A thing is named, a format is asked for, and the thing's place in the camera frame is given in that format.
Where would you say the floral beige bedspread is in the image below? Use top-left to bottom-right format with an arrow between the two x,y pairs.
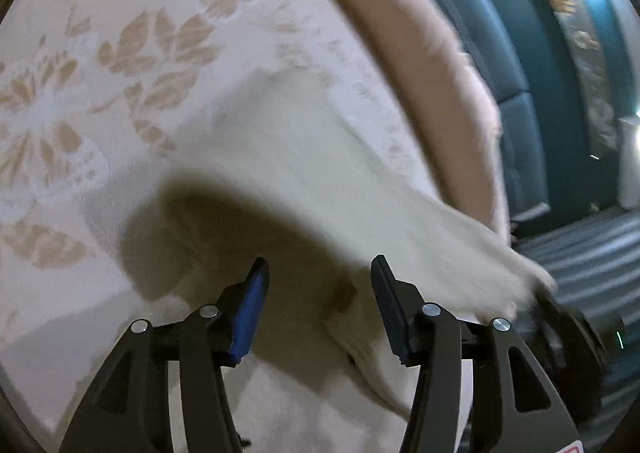
0,0 -> 473,453

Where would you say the white fluffy towel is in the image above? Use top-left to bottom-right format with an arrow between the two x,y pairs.
120,68 -> 556,421

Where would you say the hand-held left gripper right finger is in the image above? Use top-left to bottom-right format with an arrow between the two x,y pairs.
370,255 -> 583,453

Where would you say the long floral wall painting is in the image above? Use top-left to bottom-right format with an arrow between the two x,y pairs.
522,0 -> 626,164

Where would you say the teal padded headboard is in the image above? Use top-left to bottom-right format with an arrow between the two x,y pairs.
415,0 -> 551,224

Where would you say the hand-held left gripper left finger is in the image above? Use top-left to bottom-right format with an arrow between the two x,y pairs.
59,257 -> 271,453

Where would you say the long pink pillow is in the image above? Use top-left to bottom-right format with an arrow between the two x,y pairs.
295,0 -> 511,239

